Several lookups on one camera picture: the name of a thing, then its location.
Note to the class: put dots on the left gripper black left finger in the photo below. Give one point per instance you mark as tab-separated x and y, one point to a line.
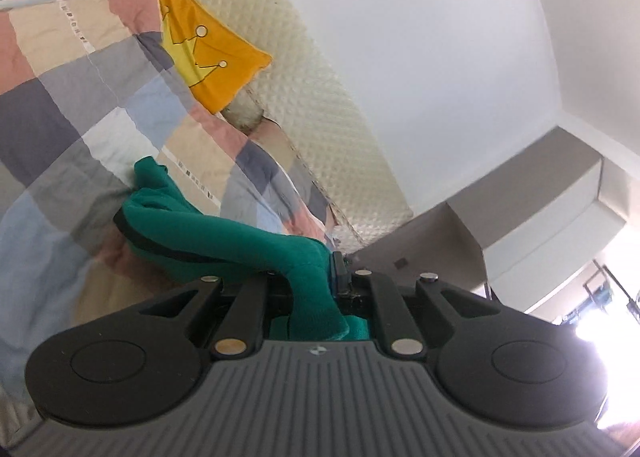
136	364

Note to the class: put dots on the plaid bed pillow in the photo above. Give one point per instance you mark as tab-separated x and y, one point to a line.
243	112

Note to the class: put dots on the green sweatshirt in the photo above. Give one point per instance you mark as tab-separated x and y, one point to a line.
164	228

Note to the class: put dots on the grey wardrobe cabinet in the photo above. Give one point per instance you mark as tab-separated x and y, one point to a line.
522	230

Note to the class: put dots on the patchwork plaid duvet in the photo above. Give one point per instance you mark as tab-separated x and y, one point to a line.
87	90

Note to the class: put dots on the cream quilted headboard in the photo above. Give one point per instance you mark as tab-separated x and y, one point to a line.
301	93

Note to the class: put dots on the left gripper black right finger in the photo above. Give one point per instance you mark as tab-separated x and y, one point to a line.
496	362

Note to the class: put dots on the yellow crown pillow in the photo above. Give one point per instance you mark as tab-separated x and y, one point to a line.
215	62

